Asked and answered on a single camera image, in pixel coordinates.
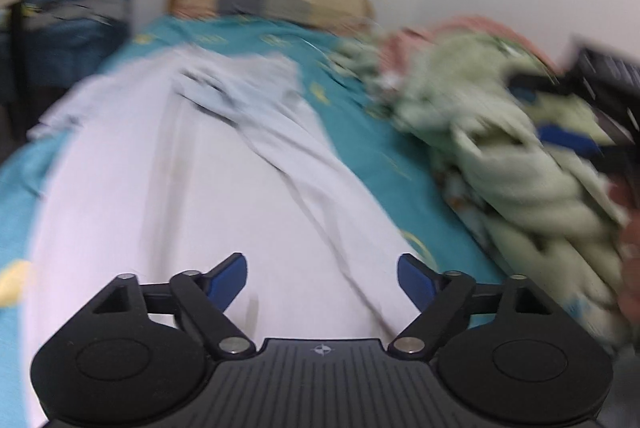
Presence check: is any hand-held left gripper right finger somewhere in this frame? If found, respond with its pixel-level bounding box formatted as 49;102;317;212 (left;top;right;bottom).
387;253;567;360

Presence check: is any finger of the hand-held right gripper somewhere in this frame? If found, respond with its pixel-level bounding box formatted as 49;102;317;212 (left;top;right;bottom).
506;73;573;103
537;123;620;175

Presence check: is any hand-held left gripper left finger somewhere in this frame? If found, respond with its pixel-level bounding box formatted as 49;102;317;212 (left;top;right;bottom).
92;252;257;360

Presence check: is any white t-shirt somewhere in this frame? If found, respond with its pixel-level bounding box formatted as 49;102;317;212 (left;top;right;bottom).
22;45;451;428

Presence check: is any person's right hand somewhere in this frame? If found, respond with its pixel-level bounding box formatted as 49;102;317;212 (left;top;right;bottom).
609;180;640;324

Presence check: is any green fleece blanket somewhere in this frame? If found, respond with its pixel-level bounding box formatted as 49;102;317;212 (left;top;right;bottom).
335;30;636;349

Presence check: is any pink fleece blanket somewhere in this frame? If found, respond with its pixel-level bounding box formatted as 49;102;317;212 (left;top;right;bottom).
380;14;561;74

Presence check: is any teal printed bed sheet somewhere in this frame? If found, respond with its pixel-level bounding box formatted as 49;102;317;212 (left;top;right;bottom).
0;15;506;428

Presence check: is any grey cloth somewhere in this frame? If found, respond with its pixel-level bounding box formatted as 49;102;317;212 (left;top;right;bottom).
25;0;128;31

